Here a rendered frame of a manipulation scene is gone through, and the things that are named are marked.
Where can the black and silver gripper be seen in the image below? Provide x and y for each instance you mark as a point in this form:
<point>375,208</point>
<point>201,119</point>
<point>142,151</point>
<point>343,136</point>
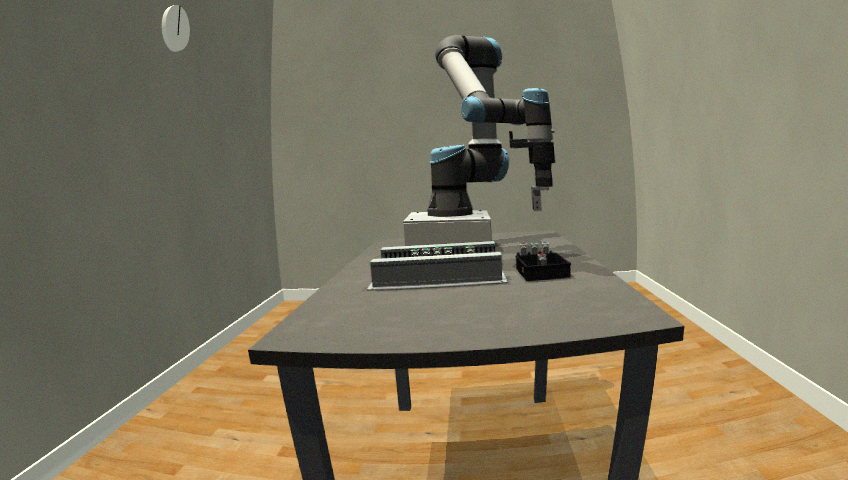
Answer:
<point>541,154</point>

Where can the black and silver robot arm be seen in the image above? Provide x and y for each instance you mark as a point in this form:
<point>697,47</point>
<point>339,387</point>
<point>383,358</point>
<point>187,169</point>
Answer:
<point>485,160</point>

